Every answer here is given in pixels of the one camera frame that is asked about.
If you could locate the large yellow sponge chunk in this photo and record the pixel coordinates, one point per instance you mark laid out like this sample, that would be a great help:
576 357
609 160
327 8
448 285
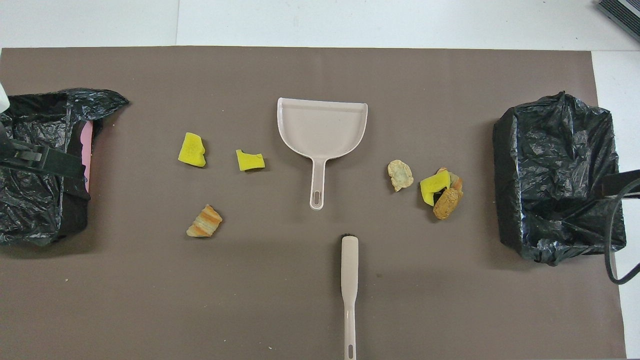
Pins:
191 150

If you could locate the striped croissant bread piece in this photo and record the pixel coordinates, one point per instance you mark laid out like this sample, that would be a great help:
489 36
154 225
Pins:
205 221

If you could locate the small orange striped bread piece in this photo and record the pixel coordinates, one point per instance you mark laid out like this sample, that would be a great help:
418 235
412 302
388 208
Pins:
457 183

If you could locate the brown bread roll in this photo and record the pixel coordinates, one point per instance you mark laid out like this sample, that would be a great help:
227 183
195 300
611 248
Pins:
446 204

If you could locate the L-shaped yellow sponge piece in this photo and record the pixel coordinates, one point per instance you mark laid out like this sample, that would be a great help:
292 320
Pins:
432 186

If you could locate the small yellow sponge chunk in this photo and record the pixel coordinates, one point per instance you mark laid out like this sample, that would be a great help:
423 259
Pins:
248 161

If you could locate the pale bread piece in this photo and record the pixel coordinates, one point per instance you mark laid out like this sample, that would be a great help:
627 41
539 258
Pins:
400 175

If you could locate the beige plastic dustpan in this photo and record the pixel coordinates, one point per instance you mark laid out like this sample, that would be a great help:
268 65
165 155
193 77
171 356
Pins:
320 130

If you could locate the beige hand brush black bristles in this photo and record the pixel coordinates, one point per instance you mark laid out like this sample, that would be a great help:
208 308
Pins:
349 260

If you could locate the pink plastic bin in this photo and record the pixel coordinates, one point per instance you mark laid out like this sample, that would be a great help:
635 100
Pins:
87 140

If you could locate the black plastic trash bag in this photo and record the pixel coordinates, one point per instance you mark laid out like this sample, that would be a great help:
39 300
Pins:
30 210

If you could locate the left black-bagged bin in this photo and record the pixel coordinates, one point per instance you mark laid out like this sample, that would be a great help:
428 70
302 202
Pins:
550 150

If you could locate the grey ribbed device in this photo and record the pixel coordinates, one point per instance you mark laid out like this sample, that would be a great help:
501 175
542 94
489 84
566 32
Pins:
625 12

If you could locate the brown table mat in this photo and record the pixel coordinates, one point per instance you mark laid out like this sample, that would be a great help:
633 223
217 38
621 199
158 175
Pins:
300 300

